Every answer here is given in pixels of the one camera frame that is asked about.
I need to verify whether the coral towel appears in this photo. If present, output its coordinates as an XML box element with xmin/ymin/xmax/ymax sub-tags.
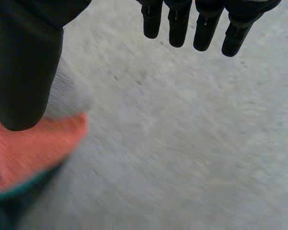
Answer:
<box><xmin>0</xmin><ymin>112</ymin><xmax>89</xmax><ymax>194</ymax></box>

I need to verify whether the teal towel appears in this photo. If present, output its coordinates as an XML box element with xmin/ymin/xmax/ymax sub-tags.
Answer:
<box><xmin>0</xmin><ymin>162</ymin><xmax>65</xmax><ymax>230</ymax></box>

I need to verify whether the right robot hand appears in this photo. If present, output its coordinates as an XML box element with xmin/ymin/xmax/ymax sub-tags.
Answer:
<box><xmin>0</xmin><ymin>0</ymin><xmax>283</xmax><ymax>132</ymax></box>

